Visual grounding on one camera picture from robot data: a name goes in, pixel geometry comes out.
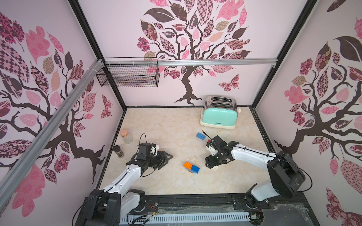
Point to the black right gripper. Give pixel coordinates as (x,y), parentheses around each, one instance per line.
(216,154)

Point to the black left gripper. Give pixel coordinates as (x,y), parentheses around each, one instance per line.
(163,159)

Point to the orange long brick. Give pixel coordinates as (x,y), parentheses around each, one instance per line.
(188,165)

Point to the light blue large brick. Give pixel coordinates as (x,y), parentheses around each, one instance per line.
(201,136)

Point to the small light blue brick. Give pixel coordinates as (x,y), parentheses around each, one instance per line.
(194,169)

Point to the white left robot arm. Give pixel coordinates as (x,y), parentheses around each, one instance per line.
(106,207)

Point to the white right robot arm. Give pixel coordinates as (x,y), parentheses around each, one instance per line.
(285,177)

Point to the pink lidded glass jar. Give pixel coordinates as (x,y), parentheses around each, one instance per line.
(126,136)

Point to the dark spice bottle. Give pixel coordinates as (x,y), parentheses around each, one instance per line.
(117,150)

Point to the mint green Belinee toaster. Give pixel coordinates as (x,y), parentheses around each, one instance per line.
(219,112)

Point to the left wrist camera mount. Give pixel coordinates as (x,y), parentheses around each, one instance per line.
(146,151)

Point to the white slotted cable duct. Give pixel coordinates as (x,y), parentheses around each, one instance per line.
(183,219)

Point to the black wire basket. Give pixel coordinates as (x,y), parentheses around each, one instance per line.
(130,72)

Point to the aluminium rail back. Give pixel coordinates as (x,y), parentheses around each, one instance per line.
(219,62)

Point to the aluminium rail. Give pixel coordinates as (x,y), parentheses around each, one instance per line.
(219,62)
(15,176)

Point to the aluminium rail left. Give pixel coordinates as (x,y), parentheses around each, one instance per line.
(15,176)

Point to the black enclosure corner post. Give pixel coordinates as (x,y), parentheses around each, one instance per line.
(291,39)

